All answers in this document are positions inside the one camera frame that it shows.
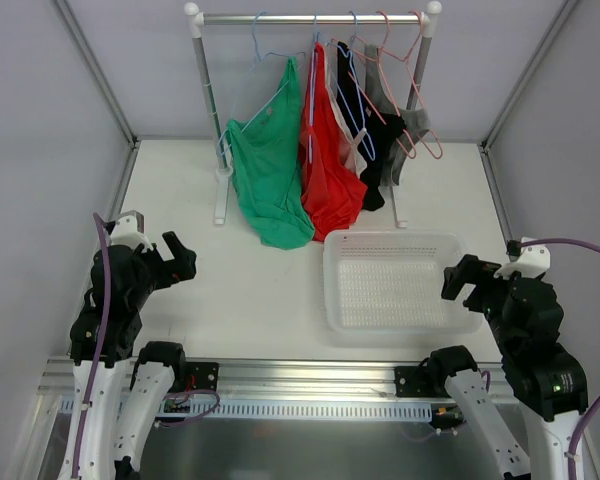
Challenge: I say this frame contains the green tank top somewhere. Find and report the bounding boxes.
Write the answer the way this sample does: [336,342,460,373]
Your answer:
[225,57,315,250]

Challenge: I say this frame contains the red tank top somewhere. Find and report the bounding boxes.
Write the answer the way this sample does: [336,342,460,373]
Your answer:
[298,43,367,242]

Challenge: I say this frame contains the white tank top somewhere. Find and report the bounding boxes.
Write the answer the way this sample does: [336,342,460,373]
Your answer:
[324,54,367,178]

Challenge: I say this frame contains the blue hanger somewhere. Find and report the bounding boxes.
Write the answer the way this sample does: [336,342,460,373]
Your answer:
[333,40,376,162]
[216,11,306,156]
[308,14,319,164]

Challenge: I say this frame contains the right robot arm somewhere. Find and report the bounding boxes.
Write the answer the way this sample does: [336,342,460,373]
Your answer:
[425,255,588,479]

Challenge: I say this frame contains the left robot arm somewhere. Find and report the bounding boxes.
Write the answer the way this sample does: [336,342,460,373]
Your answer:
[59,231,196,479]

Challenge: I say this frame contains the black tank top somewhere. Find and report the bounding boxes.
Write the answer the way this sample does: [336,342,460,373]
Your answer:
[335,40,408,212]

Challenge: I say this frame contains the grey tank top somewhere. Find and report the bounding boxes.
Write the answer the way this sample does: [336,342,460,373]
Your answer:
[364,44,430,186]

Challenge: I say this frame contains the pink hanger right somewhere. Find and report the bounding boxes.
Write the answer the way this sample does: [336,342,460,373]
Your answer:
[379,10,444,160]

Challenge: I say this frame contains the white plastic basket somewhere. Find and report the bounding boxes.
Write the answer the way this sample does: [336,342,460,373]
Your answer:
[322,230,481,341]

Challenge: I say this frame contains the white clothes rack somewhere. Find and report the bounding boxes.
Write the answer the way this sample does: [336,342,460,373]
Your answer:
[184,1,442,229]

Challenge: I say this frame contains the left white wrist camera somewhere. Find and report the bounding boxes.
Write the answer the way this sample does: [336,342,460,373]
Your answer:
[105,210,152,251]

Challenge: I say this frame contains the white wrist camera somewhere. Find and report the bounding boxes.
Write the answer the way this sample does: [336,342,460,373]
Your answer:
[493,237,551,280]
[105,210,152,251]

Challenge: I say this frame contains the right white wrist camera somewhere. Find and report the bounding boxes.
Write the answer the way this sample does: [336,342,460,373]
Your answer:
[493,237,551,280]

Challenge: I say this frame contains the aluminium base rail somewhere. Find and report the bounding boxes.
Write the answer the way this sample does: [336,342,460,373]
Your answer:
[36,357,514,403]

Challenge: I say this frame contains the white slotted cable duct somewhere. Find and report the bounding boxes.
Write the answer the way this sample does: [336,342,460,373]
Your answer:
[59,397,434,422]

